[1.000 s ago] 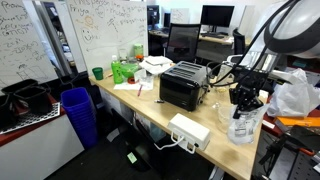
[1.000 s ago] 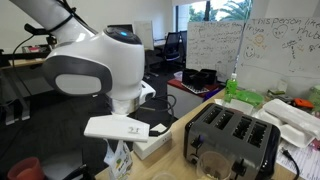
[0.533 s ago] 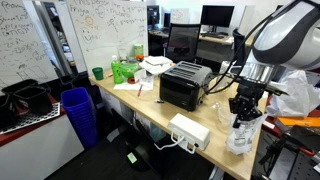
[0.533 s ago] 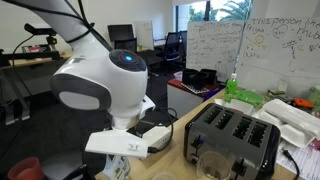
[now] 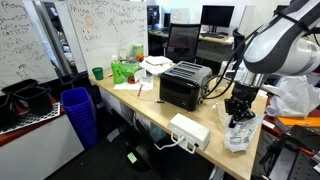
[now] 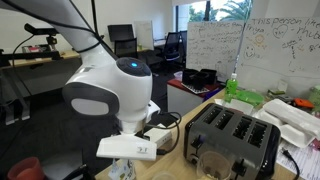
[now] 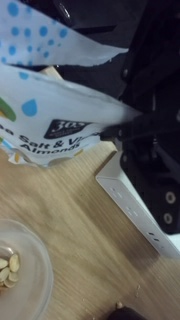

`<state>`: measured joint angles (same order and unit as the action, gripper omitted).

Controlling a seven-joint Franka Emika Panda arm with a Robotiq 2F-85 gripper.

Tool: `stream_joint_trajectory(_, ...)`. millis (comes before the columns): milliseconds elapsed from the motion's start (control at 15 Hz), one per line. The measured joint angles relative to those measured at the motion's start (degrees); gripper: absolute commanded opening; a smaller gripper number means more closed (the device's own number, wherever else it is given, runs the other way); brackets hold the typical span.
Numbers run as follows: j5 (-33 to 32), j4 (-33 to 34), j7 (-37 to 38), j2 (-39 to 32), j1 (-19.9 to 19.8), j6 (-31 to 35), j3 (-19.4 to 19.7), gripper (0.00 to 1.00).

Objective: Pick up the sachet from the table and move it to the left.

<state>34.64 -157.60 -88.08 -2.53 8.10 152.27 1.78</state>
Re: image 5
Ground whiteboard with smiley drawing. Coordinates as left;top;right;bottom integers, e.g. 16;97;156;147
65;0;150;76

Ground small black computer monitor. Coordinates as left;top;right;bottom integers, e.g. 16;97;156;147
146;4;161;32

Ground white printed plastic sachet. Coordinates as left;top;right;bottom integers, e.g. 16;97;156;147
223;114;265;154

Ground white plastic power box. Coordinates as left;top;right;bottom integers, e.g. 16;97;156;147
166;112;212;155

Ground black four-slot toaster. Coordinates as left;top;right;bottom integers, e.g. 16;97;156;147
158;60;214;113

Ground green drink bottle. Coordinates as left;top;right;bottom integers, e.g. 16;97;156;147
110;54;125;85

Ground large black computer monitor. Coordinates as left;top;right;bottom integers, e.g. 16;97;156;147
199;4;236;38

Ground black high-back office chair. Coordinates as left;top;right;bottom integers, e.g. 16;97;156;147
231;27;248;64

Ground white plastic bag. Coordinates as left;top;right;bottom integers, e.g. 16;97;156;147
263;74;320;118

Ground printed paper sheets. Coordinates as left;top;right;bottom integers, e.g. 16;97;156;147
112;77;155;92

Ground red pen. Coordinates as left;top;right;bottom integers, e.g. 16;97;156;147
136;83;144;98

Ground black plastic pot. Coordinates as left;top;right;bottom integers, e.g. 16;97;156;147
1;78;40;98
0;94;18;130
13;85;53;115

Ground black mesh office chair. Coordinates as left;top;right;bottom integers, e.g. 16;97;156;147
162;22;202;65

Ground black box with green sticker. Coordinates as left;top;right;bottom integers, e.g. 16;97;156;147
110;125;155;173

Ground whiteboard with scribbled notes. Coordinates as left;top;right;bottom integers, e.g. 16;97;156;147
0;0;60;90

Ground black keyboard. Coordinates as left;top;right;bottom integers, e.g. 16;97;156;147
200;31;226;39

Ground white cabinet with red top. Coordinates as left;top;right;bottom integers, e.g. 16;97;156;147
0;94;86;180

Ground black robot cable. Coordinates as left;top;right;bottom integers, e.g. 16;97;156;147
204;28;258;100

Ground small green cup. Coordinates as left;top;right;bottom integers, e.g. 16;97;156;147
91;66;105;81

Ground orange folder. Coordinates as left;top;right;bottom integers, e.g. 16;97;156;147
272;115;320;128

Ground white power box cable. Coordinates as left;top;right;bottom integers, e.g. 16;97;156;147
153;134;185;152

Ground clear plastic jar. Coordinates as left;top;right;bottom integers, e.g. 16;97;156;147
117;47;130;63

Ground wooden office desk with monitors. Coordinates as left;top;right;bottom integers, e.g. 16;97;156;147
147;29;235;65

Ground green plastic bowl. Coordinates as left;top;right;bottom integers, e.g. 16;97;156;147
120;62;140;80

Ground blue plastic bin stack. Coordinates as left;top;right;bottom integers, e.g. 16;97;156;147
60;86;100;150

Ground black tripod stand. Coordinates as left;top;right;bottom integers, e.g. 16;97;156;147
257;124;320;180

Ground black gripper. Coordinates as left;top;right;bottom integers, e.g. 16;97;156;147
224;82;260;130

